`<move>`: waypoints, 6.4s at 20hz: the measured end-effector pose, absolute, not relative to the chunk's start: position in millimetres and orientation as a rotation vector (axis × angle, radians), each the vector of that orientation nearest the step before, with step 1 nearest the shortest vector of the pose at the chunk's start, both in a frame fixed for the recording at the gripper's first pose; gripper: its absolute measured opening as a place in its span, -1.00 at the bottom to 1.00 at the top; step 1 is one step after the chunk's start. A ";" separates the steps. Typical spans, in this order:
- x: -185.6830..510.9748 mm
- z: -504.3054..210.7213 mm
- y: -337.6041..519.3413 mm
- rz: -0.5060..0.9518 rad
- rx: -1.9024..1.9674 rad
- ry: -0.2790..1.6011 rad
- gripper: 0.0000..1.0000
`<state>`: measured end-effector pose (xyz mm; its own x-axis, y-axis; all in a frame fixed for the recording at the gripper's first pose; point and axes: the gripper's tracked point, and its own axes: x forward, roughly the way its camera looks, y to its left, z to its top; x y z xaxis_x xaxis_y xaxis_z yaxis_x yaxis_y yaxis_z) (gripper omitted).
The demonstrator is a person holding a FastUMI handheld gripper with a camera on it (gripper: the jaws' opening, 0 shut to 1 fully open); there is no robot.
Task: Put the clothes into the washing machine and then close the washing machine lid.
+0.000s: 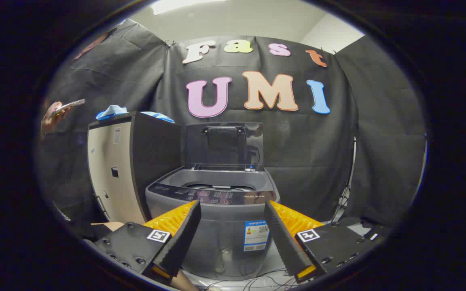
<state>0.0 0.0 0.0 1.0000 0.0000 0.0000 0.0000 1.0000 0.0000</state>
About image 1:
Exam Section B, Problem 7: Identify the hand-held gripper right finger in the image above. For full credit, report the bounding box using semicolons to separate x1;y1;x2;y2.
264;199;376;283

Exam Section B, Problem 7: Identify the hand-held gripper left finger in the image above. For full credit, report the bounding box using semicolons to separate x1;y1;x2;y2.
93;199;202;285

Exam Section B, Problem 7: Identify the grey washing machine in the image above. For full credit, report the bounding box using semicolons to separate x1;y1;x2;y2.
145;166;281;280

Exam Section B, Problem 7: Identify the light blue shirt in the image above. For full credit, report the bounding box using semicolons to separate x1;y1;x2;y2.
95;104;175;124

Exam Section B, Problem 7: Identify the smartphone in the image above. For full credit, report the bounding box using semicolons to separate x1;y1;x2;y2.
49;99;86;118

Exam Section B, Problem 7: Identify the beige and dark cabinet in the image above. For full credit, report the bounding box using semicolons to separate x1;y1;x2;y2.
87;111;183;225

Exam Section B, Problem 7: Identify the black box with white label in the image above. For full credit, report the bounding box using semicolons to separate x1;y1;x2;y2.
358;219;392;243

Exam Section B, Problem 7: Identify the black light stand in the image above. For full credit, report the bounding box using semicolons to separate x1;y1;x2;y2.
332;137;357;223

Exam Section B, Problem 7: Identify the ceiling light panel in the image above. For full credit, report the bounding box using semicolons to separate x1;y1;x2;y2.
151;0;227;16

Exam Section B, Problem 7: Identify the tangle of thin cables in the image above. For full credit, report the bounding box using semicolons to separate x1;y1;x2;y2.
201;265;312;291

